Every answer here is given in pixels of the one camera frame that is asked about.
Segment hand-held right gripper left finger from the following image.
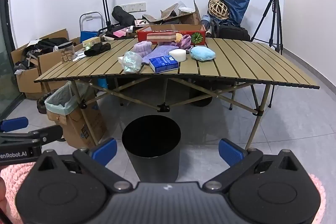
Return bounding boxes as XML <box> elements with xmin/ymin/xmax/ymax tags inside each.
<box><xmin>34</xmin><ymin>138</ymin><xmax>132</xmax><ymax>191</ymax></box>

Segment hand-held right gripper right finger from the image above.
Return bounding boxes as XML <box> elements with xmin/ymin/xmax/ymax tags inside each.
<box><xmin>203</xmin><ymin>138</ymin><xmax>302</xmax><ymax>191</ymax></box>

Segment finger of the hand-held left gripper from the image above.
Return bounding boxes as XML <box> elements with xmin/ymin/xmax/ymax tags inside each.
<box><xmin>0</xmin><ymin>116</ymin><xmax>29</xmax><ymax>134</ymax></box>
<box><xmin>25</xmin><ymin>125</ymin><xmax>64</xmax><ymax>147</ymax></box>

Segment black trash bin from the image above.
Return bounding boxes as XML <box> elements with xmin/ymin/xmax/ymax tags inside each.
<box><xmin>121</xmin><ymin>115</ymin><xmax>181</xmax><ymax>183</ymax></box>

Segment clear plastic bag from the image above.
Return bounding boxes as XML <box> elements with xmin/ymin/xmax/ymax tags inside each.
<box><xmin>121</xmin><ymin>51</ymin><xmax>143</xmax><ymax>73</ymax></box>

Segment light blue fluffy cloth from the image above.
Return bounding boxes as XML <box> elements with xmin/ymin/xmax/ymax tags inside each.
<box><xmin>190</xmin><ymin>46</ymin><xmax>217</xmax><ymax>61</ymax></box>

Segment blue tissue pack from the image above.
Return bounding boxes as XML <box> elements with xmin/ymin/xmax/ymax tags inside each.
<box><xmin>149</xmin><ymin>55</ymin><xmax>179</xmax><ymax>74</ymax></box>

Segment white round sponge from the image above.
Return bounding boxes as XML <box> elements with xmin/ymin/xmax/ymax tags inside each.
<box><xmin>168</xmin><ymin>49</ymin><xmax>187</xmax><ymax>62</ymax></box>

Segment lilac fluffy cloth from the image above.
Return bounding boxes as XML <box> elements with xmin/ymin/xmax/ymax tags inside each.
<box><xmin>133</xmin><ymin>41</ymin><xmax>153</xmax><ymax>58</ymax></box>

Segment purple knitted cloth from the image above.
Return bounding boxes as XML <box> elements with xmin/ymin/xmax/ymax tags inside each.
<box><xmin>142</xmin><ymin>45</ymin><xmax>175</xmax><ymax>65</ymax></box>

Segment red cardboard box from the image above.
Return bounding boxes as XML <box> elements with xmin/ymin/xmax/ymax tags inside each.
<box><xmin>137</xmin><ymin>24</ymin><xmax>206</xmax><ymax>45</ymax></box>

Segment pink sponge block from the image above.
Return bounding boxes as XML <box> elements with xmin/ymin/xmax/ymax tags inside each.
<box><xmin>146</xmin><ymin>31</ymin><xmax>177</xmax><ymax>43</ymax></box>

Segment person's left forearm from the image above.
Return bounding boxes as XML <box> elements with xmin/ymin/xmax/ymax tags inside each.
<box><xmin>0</xmin><ymin>162</ymin><xmax>40</xmax><ymax>216</ymax></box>

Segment pale green bag liner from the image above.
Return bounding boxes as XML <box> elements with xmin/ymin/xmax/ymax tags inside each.
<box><xmin>45</xmin><ymin>81</ymin><xmax>80</xmax><ymax>115</ymax></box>

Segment bin with black bag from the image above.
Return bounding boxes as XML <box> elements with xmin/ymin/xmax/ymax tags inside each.
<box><xmin>37</xmin><ymin>91</ymin><xmax>54</xmax><ymax>114</ymax></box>

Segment cardboard box with blue print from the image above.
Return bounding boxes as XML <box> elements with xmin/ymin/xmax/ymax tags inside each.
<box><xmin>47</xmin><ymin>88</ymin><xmax>108</xmax><ymax>149</ymax></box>

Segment cardboard box with clothes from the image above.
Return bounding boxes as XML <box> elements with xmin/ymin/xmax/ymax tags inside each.
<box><xmin>10</xmin><ymin>42</ymin><xmax>44</xmax><ymax>100</ymax></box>

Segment glass sliding door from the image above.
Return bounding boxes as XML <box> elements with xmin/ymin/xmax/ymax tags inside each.
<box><xmin>0</xmin><ymin>0</ymin><xmax>27</xmax><ymax>119</ymax></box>

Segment plain cardboard box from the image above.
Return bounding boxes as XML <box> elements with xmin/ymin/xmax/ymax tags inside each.
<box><xmin>38</xmin><ymin>28</ymin><xmax>82</xmax><ymax>93</ymax></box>

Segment clear snack jar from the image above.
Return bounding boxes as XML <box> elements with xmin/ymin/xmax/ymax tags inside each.
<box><xmin>58</xmin><ymin>41</ymin><xmax>76</xmax><ymax>63</ymax></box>

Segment pile of dark clothes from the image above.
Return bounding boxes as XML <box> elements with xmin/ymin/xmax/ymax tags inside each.
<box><xmin>14</xmin><ymin>38</ymin><xmax>69</xmax><ymax>75</ymax></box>

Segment tan folding table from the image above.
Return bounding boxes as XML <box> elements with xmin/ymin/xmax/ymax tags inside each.
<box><xmin>34</xmin><ymin>37</ymin><xmax>320</xmax><ymax>151</ymax></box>

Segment person's pink fluffy clothing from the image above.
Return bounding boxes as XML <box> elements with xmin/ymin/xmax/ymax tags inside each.
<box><xmin>309</xmin><ymin>173</ymin><xmax>326</xmax><ymax>217</ymax></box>

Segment black gloves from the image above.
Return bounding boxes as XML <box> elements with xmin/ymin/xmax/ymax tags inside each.
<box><xmin>84</xmin><ymin>42</ymin><xmax>111</xmax><ymax>57</ymax></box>

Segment pale yellow box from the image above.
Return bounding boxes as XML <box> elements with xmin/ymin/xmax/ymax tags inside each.
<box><xmin>82</xmin><ymin>37</ymin><xmax>103</xmax><ymax>47</ymax></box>

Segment black suitcase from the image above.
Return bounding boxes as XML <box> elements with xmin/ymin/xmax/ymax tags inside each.
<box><xmin>211</xmin><ymin>22</ymin><xmax>251</xmax><ymax>42</ymax></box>

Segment blue water bottle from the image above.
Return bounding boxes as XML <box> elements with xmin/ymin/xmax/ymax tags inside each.
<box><xmin>201</xmin><ymin>14</ymin><xmax>212</xmax><ymax>30</ymax></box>

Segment black bag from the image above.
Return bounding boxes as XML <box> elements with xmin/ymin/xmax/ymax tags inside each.
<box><xmin>112</xmin><ymin>6</ymin><xmax>137</xmax><ymax>26</ymax></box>

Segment brown open cardboard box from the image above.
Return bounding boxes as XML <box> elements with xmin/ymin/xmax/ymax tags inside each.
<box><xmin>143</xmin><ymin>0</ymin><xmax>202</xmax><ymax>26</ymax></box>

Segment wicker ball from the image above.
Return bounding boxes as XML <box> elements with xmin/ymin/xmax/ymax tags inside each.
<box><xmin>209</xmin><ymin>0</ymin><xmax>230</xmax><ymax>20</ymax></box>

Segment dark blue bag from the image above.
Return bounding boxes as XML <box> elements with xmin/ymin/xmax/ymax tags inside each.
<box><xmin>210</xmin><ymin>0</ymin><xmax>251</xmax><ymax>28</ymax></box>

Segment white flat box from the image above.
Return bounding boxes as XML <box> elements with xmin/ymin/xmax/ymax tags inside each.
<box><xmin>178</xmin><ymin>7</ymin><xmax>196</xmax><ymax>16</ymax></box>

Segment silver folding stool frame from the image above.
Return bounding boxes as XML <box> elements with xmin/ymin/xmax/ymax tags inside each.
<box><xmin>79</xmin><ymin>12</ymin><xmax>103</xmax><ymax>33</ymax></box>

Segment white wall socket panel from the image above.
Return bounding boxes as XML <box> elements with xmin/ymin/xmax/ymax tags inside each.
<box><xmin>121</xmin><ymin>3</ymin><xmax>146</xmax><ymax>11</ymax></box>

